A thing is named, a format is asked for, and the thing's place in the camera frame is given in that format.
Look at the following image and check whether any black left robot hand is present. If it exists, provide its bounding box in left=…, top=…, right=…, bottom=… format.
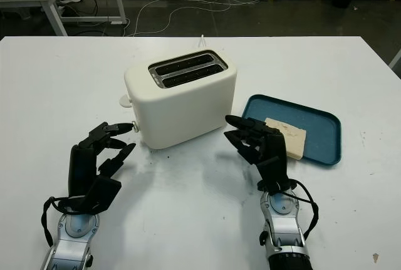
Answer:
left=68, top=122, right=137, bottom=200

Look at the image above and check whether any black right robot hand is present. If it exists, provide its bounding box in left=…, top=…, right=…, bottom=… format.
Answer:
left=224, top=115, right=297, bottom=194

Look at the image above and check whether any slice of white bread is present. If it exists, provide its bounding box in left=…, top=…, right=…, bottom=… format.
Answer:
left=264, top=117, right=307, bottom=160

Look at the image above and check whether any blue plastic tray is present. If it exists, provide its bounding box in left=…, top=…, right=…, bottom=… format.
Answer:
left=241, top=94, right=342, bottom=166

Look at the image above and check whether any white two-slot toaster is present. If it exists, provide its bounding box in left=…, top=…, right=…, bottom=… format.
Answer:
left=123, top=49, right=238, bottom=150

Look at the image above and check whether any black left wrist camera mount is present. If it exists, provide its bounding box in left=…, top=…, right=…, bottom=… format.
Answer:
left=80, top=175, right=122, bottom=214

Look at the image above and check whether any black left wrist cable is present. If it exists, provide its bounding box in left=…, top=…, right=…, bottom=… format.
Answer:
left=41, top=196, right=82, bottom=247

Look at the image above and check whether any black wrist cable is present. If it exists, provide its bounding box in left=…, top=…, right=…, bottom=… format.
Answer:
left=41, top=196, right=82, bottom=247
left=293, top=180, right=320, bottom=240

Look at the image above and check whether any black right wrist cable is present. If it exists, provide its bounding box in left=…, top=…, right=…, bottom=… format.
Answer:
left=293, top=180, right=320, bottom=240

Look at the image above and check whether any black hanging desk cable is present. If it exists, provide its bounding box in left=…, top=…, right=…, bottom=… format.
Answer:
left=83, top=0, right=109, bottom=38

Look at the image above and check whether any white cable on floor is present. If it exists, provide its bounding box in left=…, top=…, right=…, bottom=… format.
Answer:
left=125, top=0, right=261, bottom=38

